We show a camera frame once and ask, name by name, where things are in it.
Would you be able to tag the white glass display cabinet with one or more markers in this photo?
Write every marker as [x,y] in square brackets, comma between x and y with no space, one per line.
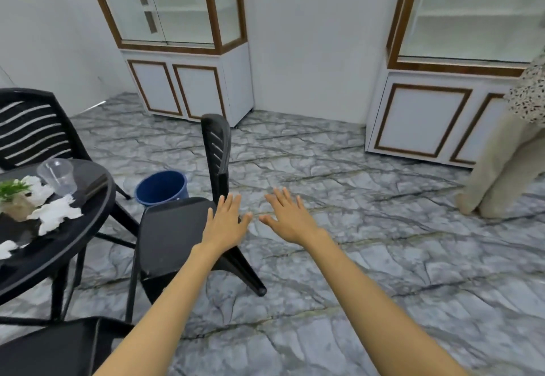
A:
[425,116]
[200,81]

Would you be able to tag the person's left little finger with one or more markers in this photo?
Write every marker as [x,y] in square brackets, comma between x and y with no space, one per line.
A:
[210,218]

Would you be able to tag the person's left hand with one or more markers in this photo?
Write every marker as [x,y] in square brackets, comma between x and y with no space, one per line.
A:
[223,228]

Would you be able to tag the person's right little finger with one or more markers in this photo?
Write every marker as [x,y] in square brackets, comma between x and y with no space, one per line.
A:
[301,206]

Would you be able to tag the clear plastic cup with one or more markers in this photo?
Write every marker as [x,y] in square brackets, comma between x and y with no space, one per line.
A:
[57,177]

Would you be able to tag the black round plastic table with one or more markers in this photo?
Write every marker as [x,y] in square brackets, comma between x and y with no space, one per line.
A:
[64,239]

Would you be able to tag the dark flat wallet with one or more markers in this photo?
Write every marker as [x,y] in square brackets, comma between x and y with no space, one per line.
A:
[96,186]

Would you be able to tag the person's right forearm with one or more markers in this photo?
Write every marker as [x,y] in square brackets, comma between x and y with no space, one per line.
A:
[374,312]

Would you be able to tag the person's right hand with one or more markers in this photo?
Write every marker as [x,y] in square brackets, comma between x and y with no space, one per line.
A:
[291,224]

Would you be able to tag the person's left forearm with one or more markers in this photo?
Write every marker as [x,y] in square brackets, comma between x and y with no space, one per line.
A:
[170,303]

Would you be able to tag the person's right thumb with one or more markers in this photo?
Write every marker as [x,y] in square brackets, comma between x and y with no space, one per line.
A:
[267,219]

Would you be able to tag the small green potted plant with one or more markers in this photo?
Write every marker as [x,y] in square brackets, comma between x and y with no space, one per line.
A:
[15,201]

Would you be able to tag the person's left middle finger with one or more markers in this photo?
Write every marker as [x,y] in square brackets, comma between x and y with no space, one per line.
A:
[228,206]

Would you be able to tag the person's left thumb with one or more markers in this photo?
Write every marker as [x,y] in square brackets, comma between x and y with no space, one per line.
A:
[246,221]

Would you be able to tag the person's right middle finger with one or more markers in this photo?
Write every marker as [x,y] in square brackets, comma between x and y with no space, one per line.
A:
[282,199]

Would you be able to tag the black plastic chair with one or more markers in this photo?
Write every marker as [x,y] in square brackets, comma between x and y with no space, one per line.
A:
[34,128]
[55,350]
[170,235]

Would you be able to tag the blue plastic bucket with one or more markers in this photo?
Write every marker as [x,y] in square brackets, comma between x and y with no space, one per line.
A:
[161,189]

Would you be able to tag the crumpled white tissue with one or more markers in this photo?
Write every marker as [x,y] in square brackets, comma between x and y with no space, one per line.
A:
[39,190]
[55,214]
[7,249]

